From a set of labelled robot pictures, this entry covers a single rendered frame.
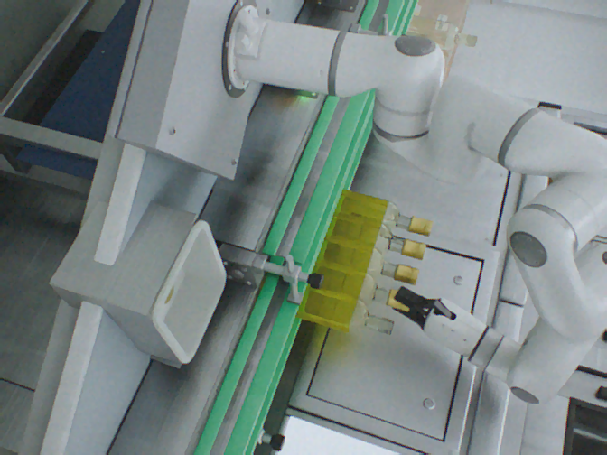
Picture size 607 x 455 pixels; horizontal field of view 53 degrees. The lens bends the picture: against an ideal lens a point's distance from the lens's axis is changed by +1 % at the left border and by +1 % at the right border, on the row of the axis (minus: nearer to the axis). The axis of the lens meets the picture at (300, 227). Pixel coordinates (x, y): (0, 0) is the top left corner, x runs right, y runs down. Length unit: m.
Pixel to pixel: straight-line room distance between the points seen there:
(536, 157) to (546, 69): 5.37
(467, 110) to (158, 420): 0.70
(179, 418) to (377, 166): 0.80
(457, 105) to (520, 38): 5.56
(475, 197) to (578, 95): 4.55
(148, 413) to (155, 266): 0.32
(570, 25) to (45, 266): 5.78
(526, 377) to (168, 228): 0.60
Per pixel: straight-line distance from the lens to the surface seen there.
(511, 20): 6.57
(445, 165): 0.90
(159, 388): 1.12
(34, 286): 1.54
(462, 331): 1.15
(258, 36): 0.94
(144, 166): 0.91
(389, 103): 0.92
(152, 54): 0.81
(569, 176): 0.85
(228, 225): 1.12
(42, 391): 1.05
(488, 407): 1.30
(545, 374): 1.02
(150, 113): 0.79
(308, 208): 1.14
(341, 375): 1.28
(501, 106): 0.84
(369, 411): 1.26
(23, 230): 1.63
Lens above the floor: 1.17
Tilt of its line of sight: 12 degrees down
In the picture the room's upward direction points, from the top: 105 degrees clockwise
